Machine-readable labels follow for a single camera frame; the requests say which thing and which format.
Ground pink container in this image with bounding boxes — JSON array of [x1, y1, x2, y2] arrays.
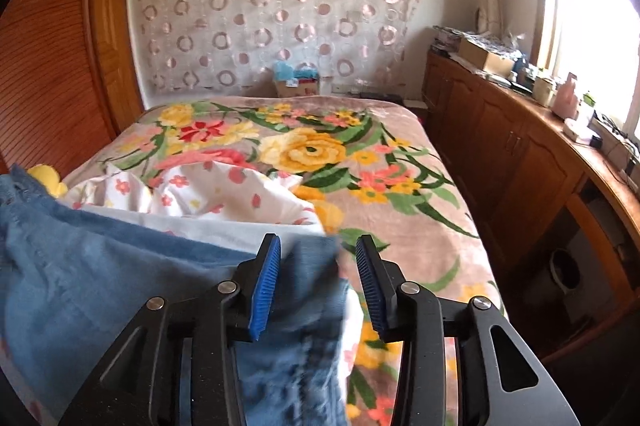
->
[[554, 74, 581, 117]]

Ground small cardboard box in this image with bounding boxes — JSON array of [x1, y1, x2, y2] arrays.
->
[[274, 76, 321, 98]]

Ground white bucket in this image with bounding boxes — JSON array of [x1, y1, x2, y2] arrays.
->
[[550, 249, 583, 297]]

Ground circle patterned wall curtain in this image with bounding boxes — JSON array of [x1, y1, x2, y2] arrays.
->
[[127, 0, 426, 94]]

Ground yellow plush toy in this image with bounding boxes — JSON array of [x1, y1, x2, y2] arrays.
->
[[27, 163, 68, 198]]

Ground long wooden cabinet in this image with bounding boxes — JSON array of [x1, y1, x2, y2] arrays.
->
[[422, 51, 640, 362]]

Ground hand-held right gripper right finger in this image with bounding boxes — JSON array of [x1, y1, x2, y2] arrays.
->
[[356, 233, 581, 426]]

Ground large cardboard box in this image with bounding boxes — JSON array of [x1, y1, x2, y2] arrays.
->
[[457, 37, 516, 74]]

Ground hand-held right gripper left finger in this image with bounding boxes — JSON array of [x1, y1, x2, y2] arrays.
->
[[57, 233, 283, 426]]

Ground white floral bed sheet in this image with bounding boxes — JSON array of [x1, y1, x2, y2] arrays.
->
[[62, 159, 363, 387]]

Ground wooden wardrobe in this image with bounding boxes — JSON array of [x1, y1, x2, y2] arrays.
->
[[0, 0, 146, 177]]

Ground brown floral blanket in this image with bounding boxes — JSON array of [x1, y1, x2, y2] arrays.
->
[[62, 96, 508, 426]]

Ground window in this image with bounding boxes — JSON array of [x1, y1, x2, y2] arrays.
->
[[540, 0, 640, 142]]

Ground stack of magazines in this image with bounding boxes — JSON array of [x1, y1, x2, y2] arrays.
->
[[432, 25, 471, 53]]

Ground blue denim pants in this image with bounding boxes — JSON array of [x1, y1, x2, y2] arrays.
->
[[0, 163, 351, 426]]

